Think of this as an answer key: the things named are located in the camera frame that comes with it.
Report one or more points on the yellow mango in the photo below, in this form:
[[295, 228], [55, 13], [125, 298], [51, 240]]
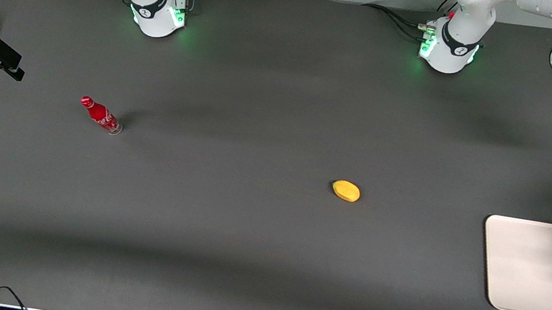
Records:
[[346, 190]]

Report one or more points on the beige rectangular tray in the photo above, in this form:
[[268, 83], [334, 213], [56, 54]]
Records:
[[532, 270]]

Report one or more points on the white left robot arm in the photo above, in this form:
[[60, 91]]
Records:
[[469, 36]]

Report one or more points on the red cola bottle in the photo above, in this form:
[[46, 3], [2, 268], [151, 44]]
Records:
[[100, 114]]

